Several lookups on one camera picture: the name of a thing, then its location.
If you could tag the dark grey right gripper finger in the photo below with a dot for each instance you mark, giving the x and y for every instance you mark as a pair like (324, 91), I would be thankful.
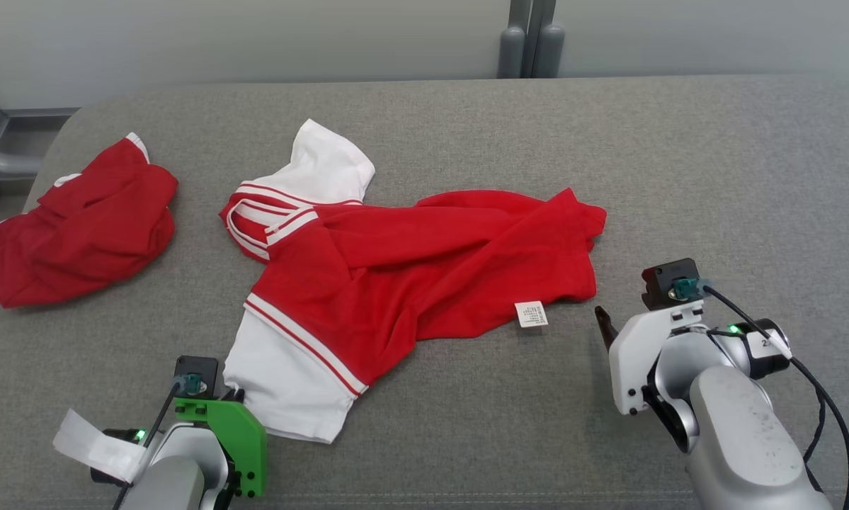
(608, 329)

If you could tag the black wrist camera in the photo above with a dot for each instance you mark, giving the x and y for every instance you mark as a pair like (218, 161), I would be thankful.
(196, 368)
(665, 280)

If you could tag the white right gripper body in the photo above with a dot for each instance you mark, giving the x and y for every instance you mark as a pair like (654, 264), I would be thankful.
(633, 354)

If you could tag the grey double metal post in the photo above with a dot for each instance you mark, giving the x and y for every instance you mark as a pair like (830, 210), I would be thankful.
(530, 35)

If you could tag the red basketball shorts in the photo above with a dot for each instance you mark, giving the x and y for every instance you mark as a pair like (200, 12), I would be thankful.
(84, 234)

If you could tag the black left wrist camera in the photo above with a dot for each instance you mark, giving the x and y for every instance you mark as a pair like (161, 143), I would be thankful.
(196, 368)

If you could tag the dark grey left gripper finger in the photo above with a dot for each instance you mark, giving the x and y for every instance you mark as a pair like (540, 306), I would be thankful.
(233, 395)

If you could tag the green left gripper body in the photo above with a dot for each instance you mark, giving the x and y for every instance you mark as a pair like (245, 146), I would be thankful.
(243, 443)

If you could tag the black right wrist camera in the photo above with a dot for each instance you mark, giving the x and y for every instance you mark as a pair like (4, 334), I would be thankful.
(665, 280)

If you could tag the red white basketball jersey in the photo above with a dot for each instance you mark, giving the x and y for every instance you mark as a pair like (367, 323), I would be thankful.
(431, 269)

